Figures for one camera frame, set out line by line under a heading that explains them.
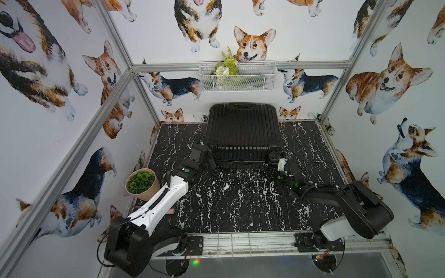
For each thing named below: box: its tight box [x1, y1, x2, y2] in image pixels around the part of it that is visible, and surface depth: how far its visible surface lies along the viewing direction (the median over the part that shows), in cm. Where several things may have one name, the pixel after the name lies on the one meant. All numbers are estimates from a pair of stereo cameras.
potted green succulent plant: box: [125, 167, 161, 201], surface depth 83 cm
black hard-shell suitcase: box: [205, 102, 283, 170], surface depth 87 cm
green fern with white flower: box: [214, 45, 240, 78], surface depth 85 cm
